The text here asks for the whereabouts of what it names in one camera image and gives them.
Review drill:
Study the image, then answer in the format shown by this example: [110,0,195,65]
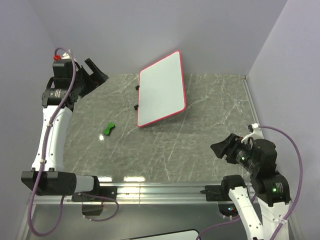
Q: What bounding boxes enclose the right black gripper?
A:
[209,131,259,171]

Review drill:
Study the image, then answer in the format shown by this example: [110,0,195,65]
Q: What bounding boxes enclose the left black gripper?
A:
[71,58,109,98]

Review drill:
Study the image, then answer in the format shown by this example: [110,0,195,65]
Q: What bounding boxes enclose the green whiteboard eraser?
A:
[102,122,116,136]

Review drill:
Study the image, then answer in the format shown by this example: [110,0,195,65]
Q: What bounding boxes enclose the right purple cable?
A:
[196,124,304,240]

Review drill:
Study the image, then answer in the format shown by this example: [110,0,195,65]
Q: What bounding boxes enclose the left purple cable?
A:
[26,47,120,237]

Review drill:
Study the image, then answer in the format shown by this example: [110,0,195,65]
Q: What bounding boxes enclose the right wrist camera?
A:
[241,123,264,144]

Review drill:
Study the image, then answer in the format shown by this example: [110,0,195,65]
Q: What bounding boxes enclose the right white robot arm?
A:
[210,133,291,240]

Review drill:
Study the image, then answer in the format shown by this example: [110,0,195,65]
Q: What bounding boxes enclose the aluminium mounting rail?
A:
[32,182,253,205]

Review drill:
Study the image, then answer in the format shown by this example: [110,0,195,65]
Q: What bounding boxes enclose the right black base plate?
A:
[200,185,231,202]

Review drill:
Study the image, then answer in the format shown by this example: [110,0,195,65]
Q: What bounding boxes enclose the white tablet bottom edge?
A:
[132,229,199,240]

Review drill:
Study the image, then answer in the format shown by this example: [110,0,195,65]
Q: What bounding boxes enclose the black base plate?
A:
[200,185,231,202]
[71,186,118,202]

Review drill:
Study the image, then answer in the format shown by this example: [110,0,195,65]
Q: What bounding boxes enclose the red framed whiteboard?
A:
[134,50,187,128]

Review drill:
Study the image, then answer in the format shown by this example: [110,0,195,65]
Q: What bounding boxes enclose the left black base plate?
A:
[71,186,118,202]

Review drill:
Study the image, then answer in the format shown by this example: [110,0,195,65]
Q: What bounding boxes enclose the right side aluminium rail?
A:
[240,75,259,123]

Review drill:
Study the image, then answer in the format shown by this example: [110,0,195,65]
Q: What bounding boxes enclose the purple cable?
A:
[196,124,304,240]
[26,47,120,237]

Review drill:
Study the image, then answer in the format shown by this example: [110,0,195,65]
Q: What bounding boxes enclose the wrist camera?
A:
[241,123,264,144]
[53,48,73,61]

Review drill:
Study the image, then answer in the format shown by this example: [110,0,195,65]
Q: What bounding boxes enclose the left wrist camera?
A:
[53,48,73,61]

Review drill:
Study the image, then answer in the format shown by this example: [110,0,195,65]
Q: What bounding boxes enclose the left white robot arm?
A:
[21,57,109,201]

